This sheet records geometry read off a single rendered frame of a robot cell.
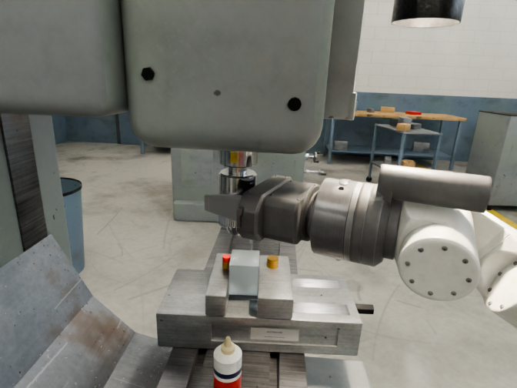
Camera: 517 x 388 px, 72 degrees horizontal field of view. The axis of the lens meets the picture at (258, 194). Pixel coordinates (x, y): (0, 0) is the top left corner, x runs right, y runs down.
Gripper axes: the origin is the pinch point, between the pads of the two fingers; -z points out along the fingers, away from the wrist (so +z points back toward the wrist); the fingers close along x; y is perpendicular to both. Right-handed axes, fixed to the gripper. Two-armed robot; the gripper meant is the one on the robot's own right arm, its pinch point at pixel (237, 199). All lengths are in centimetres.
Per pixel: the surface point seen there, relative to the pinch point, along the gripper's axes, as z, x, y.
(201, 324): -9.0, -4.4, 25.2
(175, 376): -9.4, 2.5, 30.4
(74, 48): -6.9, 15.7, -16.6
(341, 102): 11.4, -2.4, -12.5
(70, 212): -183, -109, 72
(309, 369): 7.2, -16.9, 38.6
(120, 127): -522, -486, 83
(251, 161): 2.3, 0.7, -5.4
